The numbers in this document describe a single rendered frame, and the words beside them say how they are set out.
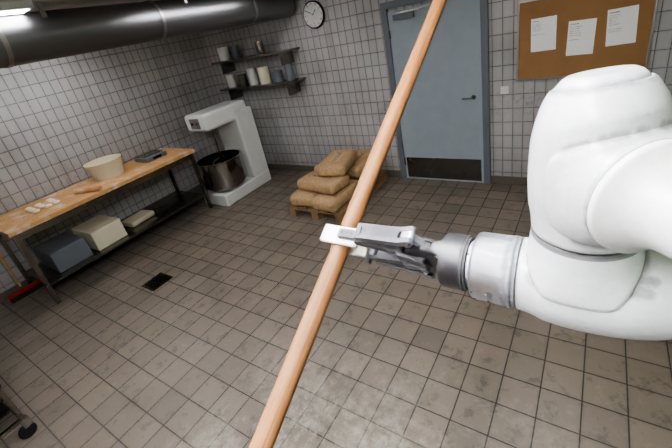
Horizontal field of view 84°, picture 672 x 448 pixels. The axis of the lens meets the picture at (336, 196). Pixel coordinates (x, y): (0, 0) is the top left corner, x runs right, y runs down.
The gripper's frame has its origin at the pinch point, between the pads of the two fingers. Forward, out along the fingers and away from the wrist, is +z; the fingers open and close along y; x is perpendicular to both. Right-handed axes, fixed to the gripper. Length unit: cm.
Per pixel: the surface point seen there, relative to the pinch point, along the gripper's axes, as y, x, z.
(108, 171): 139, 87, 446
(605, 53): 228, 309, -34
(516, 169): 330, 252, 38
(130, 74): 107, 225, 501
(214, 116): 185, 215, 394
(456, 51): 211, 317, 97
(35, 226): 104, -4, 419
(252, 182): 293, 180, 391
